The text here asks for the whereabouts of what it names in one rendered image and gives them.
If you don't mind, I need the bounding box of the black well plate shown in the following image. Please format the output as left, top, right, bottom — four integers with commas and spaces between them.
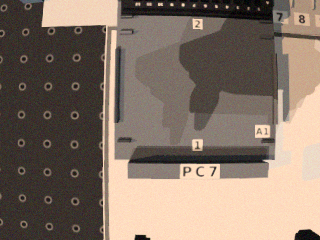
121, 0, 273, 20

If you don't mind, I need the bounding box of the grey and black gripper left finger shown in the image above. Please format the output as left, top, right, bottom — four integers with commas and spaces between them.
134, 234, 151, 240

